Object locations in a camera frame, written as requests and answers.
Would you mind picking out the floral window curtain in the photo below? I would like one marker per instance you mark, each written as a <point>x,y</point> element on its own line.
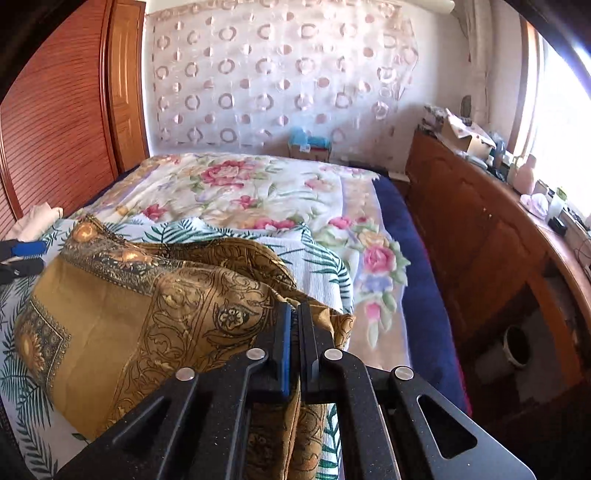
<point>475,55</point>

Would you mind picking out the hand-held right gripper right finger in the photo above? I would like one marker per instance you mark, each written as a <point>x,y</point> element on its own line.
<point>305,355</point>

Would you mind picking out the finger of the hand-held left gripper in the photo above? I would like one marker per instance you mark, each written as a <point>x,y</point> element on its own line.
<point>25,248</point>
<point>23,270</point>

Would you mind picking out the stack of printed packages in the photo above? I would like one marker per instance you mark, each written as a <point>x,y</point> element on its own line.
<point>434,117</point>

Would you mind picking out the open cardboard box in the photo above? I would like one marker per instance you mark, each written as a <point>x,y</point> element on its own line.
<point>466,136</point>

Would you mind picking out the leaf-print bed sheet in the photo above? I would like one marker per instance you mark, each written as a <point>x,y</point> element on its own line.
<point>314,272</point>

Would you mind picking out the blue plastic bag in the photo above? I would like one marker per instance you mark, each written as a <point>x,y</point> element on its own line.
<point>307,137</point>

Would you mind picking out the small black box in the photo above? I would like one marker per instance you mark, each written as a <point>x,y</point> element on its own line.
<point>559,226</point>

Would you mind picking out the green-capped bottle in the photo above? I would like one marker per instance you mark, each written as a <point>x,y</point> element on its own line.
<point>557,207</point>

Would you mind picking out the small cardboard box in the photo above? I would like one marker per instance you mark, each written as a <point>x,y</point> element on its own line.
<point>309,154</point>

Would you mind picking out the long wooden cabinet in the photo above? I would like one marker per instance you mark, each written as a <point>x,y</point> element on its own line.
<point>471,221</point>

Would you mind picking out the pale pink bottle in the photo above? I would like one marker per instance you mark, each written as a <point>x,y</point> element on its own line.
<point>525,177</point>

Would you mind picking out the golden patterned shirt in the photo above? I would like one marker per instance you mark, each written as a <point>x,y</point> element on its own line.
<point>115,323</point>

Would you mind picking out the window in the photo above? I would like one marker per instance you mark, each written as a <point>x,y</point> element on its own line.
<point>558,115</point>

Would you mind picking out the bed with floral sheet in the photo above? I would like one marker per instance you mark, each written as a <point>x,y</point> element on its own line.
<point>231,184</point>

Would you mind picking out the beige folded cloth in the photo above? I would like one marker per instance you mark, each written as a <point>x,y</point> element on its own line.
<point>39,219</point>

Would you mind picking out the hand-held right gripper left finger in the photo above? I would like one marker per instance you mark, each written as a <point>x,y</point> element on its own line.
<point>286,355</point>

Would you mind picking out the round ceramic pot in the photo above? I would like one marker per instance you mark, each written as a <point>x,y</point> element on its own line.
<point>517,346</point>

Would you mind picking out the white pipe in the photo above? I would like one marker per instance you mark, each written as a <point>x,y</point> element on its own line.
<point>491,364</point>

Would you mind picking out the white crumpled bag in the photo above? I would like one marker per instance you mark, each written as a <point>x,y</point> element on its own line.
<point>534,205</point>

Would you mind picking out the dark oval vase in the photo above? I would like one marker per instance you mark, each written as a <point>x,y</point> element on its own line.
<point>466,106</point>

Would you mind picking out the sheer circle-pattern curtain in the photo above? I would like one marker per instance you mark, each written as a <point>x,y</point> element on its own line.
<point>277,78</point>

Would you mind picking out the wooden louvered wardrobe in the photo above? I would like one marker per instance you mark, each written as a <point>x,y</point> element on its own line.
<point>60,115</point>

